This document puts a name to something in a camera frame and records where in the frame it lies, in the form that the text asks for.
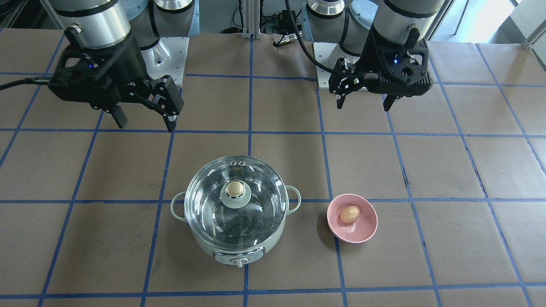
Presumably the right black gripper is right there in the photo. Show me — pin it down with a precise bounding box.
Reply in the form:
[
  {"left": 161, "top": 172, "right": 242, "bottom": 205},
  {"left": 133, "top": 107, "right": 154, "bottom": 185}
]
[{"left": 47, "top": 26, "right": 184, "bottom": 133}]

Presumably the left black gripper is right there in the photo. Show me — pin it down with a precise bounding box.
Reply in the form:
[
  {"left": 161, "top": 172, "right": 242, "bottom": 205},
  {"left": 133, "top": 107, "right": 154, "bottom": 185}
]
[{"left": 329, "top": 25, "right": 433, "bottom": 112}]

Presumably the brown egg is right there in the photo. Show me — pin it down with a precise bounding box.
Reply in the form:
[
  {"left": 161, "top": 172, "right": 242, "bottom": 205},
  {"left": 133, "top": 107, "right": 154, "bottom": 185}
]
[{"left": 339, "top": 205, "right": 360, "bottom": 224}]

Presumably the glass pot lid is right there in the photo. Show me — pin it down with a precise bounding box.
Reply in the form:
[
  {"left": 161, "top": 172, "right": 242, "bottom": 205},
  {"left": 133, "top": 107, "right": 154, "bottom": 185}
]
[{"left": 184, "top": 155, "right": 289, "bottom": 249}]

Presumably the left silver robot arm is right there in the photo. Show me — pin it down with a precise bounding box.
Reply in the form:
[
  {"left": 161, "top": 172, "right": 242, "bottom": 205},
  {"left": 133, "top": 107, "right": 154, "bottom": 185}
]
[{"left": 298, "top": 0, "right": 444, "bottom": 111}]

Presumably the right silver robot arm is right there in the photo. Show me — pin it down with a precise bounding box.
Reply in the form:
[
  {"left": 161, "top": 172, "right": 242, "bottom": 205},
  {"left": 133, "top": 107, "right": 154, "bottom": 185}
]
[{"left": 47, "top": 0, "right": 200, "bottom": 132}]

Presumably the pale green electric pot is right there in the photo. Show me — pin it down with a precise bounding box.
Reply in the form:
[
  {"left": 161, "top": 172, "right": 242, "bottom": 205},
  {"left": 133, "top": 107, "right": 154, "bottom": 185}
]
[{"left": 171, "top": 155, "right": 302, "bottom": 268}]

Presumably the pink bowl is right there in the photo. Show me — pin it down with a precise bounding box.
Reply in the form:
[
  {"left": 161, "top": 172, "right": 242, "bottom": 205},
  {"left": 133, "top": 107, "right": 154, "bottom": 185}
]
[{"left": 326, "top": 194, "right": 378, "bottom": 243}]

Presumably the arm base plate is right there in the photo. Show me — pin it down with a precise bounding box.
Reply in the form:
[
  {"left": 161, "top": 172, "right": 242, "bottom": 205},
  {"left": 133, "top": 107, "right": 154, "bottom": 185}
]
[
  {"left": 312, "top": 42, "right": 360, "bottom": 91},
  {"left": 141, "top": 37, "right": 190, "bottom": 87}
]

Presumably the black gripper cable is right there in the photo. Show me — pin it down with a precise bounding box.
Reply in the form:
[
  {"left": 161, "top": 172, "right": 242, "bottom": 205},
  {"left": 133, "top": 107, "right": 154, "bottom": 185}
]
[{"left": 285, "top": 0, "right": 342, "bottom": 78}]

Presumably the aluminium frame post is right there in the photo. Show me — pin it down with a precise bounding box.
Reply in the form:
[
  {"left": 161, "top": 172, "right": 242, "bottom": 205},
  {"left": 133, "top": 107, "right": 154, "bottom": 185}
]
[{"left": 241, "top": 0, "right": 261, "bottom": 41}]

